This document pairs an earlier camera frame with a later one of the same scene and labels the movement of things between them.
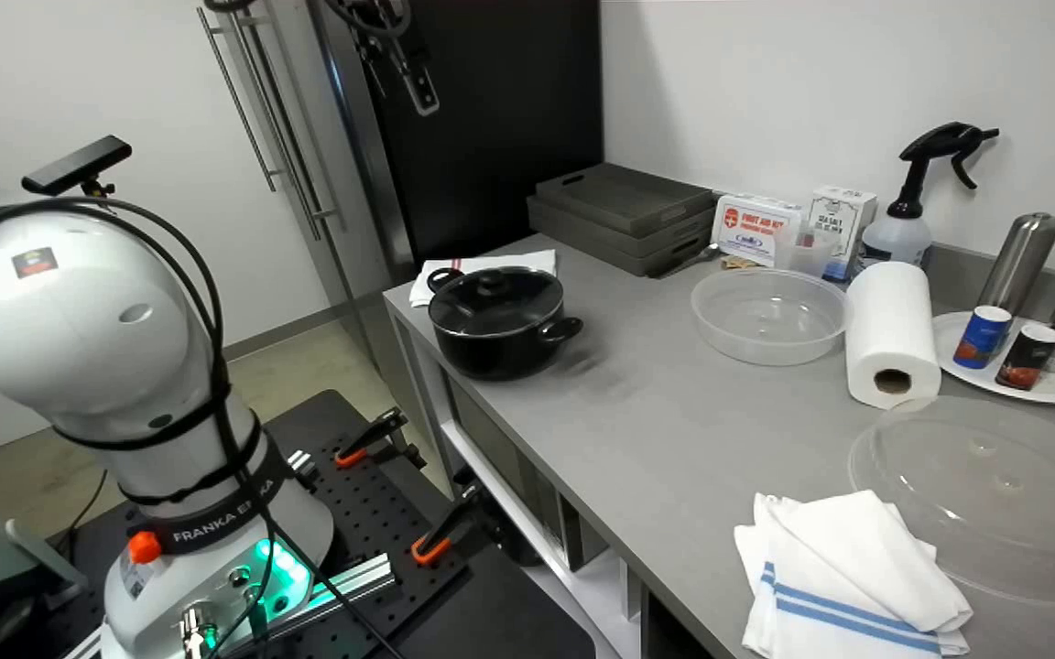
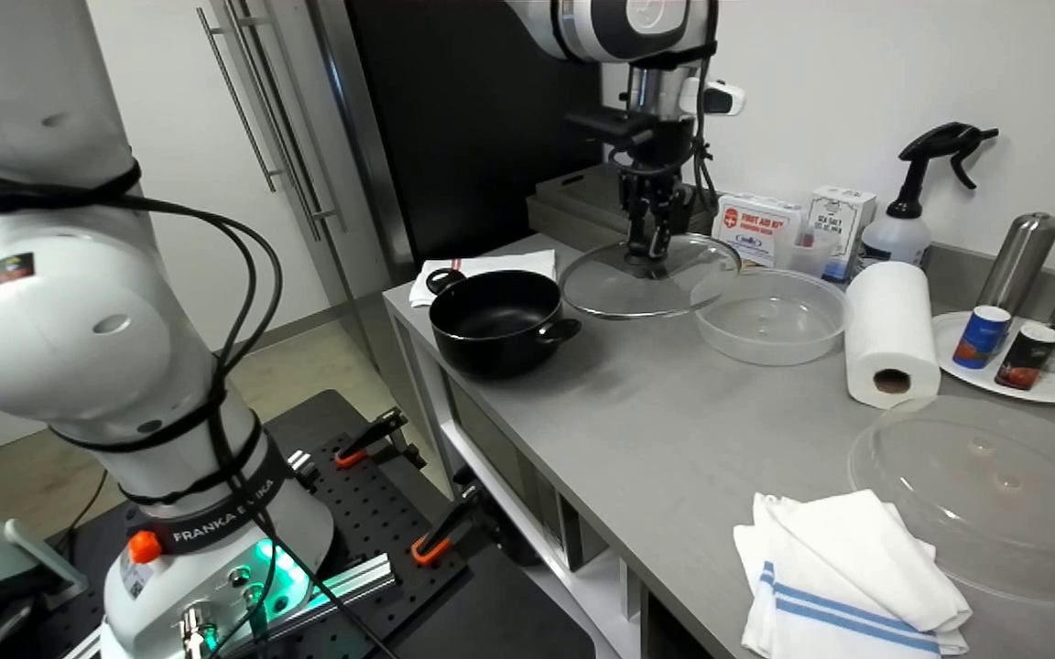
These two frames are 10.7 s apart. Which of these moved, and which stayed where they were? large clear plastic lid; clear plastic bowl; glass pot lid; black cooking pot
Moved: glass pot lid
Stayed: clear plastic bowl; black cooking pot; large clear plastic lid
